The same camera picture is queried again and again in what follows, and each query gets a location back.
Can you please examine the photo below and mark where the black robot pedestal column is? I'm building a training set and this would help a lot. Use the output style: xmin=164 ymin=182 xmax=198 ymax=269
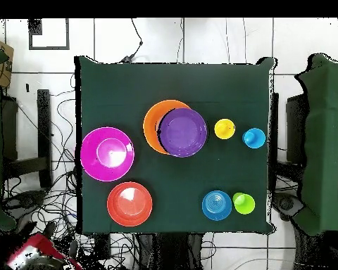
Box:
xmin=137 ymin=232 xmax=205 ymax=270

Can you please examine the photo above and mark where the lime green plastic cup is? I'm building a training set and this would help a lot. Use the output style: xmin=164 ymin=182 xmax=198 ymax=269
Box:
xmin=232 ymin=192 xmax=256 ymax=215

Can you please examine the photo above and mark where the dark green table cloth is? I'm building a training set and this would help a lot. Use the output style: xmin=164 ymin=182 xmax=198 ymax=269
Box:
xmin=74 ymin=56 xmax=275 ymax=234

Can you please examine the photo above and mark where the large orange plastic bowl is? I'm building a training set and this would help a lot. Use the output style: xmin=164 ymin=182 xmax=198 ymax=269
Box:
xmin=142 ymin=99 xmax=192 ymax=155

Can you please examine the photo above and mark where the black metal frame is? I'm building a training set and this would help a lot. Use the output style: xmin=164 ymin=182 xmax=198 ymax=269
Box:
xmin=270 ymin=92 xmax=308 ymax=175
xmin=1 ymin=89 xmax=52 ymax=189

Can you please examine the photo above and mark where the purple plastic bowl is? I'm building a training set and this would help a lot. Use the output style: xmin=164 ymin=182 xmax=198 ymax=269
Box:
xmin=158 ymin=108 xmax=208 ymax=158

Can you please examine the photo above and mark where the cardboard box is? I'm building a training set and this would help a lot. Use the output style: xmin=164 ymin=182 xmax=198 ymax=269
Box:
xmin=0 ymin=40 xmax=15 ymax=88

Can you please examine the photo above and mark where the blue plastic bowl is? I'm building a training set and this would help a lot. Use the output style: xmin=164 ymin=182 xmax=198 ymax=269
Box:
xmin=201 ymin=190 xmax=233 ymax=221

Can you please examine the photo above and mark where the red-orange plastic bowl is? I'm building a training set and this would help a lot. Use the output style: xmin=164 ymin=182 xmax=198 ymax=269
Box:
xmin=106 ymin=181 xmax=154 ymax=227

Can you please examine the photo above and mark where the black square floor frame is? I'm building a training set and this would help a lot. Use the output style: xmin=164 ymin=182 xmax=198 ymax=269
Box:
xmin=28 ymin=18 xmax=70 ymax=51

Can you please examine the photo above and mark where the black cable with adapter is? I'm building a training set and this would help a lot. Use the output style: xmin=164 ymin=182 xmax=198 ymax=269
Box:
xmin=119 ymin=18 xmax=144 ymax=64

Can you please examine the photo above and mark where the tangle of floor cables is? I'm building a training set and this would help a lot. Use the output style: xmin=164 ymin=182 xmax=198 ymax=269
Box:
xmin=2 ymin=72 xmax=136 ymax=270

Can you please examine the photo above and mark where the blue plastic cup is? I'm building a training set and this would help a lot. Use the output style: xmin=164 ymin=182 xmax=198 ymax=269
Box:
xmin=242 ymin=127 xmax=266 ymax=149

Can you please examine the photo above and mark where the yellow plastic cup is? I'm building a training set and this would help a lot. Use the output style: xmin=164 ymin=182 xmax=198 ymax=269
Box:
xmin=213 ymin=118 xmax=237 ymax=140

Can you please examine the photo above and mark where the large pink plastic bowl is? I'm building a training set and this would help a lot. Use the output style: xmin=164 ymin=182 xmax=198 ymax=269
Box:
xmin=80 ymin=127 xmax=135 ymax=183

